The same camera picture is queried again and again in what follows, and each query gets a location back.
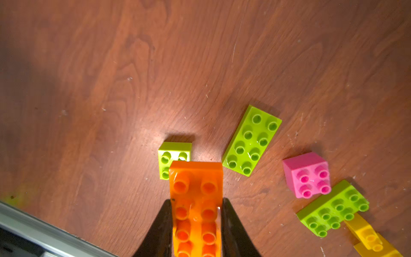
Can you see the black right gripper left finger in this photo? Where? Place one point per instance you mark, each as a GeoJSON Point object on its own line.
{"type": "Point", "coordinates": [158, 240]}

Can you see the small green 2x2 lego brick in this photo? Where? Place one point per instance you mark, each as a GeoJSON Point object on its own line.
{"type": "Point", "coordinates": [172, 151]}

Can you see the aluminium front rail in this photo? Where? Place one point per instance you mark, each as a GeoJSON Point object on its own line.
{"type": "Point", "coordinates": [23, 235]}

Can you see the green 2x4 lego brick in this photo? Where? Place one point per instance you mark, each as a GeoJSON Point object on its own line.
{"type": "Point", "coordinates": [250, 140]}
{"type": "Point", "coordinates": [328, 211]}

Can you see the orange 2x4 lego brick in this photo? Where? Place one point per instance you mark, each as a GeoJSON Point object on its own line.
{"type": "Point", "coordinates": [196, 194]}

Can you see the pink 2x2 lego brick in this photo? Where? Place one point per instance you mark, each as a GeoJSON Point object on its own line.
{"type": "Point", "coordinates": [307, 175]}

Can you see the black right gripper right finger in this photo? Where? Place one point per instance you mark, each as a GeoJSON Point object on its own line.
{"type": "Point", "coordinates": [235, 240]}

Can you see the yellow lego brick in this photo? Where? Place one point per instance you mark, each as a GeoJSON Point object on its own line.
{"type": "Point", "coordinates": [371, 244]}

